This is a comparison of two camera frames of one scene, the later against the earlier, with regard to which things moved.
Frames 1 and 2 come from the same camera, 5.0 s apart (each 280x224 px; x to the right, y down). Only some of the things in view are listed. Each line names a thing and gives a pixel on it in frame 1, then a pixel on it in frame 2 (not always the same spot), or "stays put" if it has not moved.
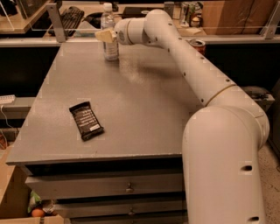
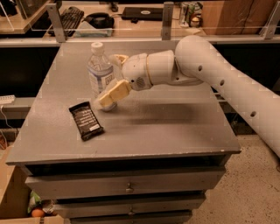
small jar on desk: (195, 23) stays put
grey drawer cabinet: (133, 172) stays put
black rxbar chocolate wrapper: (86, 120) stays put
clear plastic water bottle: (108, 23) → (101, 72)
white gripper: (121, 32) → (136, 71)
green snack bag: (34, 198) stays put
